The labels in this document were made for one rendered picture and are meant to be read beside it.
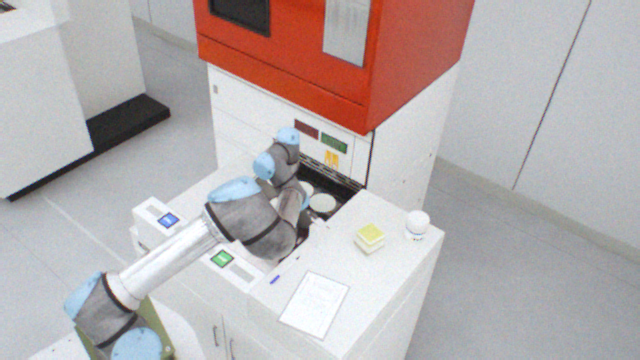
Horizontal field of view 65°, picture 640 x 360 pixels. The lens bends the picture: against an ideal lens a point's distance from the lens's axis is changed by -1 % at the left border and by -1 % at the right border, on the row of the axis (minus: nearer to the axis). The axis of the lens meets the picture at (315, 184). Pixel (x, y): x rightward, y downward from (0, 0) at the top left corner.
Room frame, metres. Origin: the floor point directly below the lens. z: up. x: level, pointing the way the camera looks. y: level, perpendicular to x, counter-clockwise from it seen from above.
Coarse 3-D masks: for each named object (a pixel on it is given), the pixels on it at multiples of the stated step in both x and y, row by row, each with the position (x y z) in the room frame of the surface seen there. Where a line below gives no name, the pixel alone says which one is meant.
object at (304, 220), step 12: (264, 180) 1.49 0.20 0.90; (300, 180) 1.50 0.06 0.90; (264, 192) 1.42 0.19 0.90; (312, 192) 1.44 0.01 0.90; (324, 192) 1.44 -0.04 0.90; (336, 204) 1.38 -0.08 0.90; (300, 216) 1.31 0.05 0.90; (324, 216) 1.31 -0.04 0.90; (300, 228) 1.25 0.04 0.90; (300, 240) 1.19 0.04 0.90
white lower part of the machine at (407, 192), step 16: (224, 144) 1.85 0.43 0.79; (432, 144) 1.92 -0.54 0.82; (224, 160) 1.85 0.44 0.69; (416, 160) 1.79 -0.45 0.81; (432, 160) 1.96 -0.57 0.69; (400, 176) 1.67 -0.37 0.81; (416, 176) 1.82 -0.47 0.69; (384, 192) 1.57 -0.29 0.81; (400, 192) 1.70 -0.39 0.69; (416, 192) 1.86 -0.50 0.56; (400, 208) 1.74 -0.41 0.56; (416, 208) 1.91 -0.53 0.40
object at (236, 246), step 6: (228, 246) 1.16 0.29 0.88; (234, 246) 1.16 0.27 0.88; (240, 246) 1.16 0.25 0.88; (240, 252) 1.13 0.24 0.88; (246, 252) 1.13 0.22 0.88; (246, 258) 1.11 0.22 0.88; (252, 258) 1.11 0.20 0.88; (258, 258) 1.11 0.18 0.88; (258, 264) 1.09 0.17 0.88; (264, 264) 1.09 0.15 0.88; (270, 264) 1.09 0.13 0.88; (264, 270) 1.06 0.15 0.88
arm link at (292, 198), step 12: (288, 180) 1.19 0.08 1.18; (288, 192) 1.12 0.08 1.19; (300, 192) 1.16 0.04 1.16; (276, 204) 1.05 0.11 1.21; (288, 204) 1.03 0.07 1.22; (300, 204) 1.09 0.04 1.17; (288, 216) 0.96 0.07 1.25; (276, 228) 0.83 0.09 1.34; (288, 228) 0.86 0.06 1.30; (264, 240) 0.80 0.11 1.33; (276, 240) 0.81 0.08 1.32; (288, 240) 0.83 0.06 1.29; (252, 252) 0.79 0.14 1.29; (264, 252) 0.79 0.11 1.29; (276, 252) 0.80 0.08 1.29; (288, 252) 0.84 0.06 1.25
